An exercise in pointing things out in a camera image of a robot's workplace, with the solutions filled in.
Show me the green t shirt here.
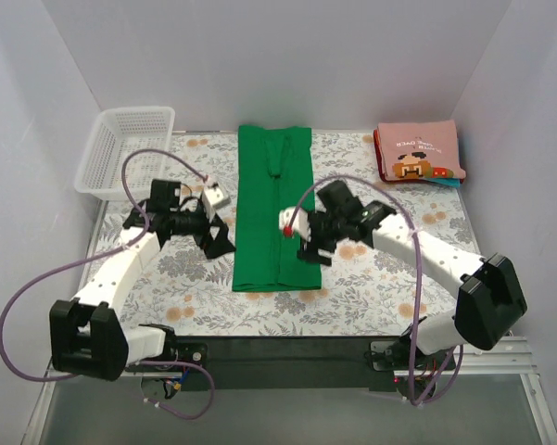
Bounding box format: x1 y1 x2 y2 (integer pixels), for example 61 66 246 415
233 125 322 292

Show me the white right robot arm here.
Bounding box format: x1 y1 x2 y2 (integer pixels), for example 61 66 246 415
279 180 527 370

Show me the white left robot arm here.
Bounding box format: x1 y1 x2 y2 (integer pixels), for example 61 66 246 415
49 180 235 381

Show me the floral table mat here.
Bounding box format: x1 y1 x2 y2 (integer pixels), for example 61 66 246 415
120 133 477 336

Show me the red folded t shirt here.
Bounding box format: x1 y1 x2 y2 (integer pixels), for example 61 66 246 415
373 129 386 182

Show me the white plastic basket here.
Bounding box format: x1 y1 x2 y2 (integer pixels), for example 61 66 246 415
74 106 175 201

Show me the blue folded t shirt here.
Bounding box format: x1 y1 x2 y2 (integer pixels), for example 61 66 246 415
426 178 462 188

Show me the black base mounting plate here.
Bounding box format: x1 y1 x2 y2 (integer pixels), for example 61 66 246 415
127 336 410 392

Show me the pink folded t shirt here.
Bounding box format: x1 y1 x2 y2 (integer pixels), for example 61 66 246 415
376 120 466 183

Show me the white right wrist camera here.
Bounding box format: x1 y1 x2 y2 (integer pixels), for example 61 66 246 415
278 207 310 242

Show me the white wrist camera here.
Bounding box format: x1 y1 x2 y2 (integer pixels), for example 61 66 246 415
201 183 231 223
278 207 310 242

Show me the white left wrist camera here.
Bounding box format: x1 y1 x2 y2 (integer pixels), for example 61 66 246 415
201 183 231 223

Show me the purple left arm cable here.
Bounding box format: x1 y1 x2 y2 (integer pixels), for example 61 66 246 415
0 149 215 421

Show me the aluminium rail frame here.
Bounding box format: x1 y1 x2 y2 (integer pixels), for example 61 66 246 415
25 337 557 444

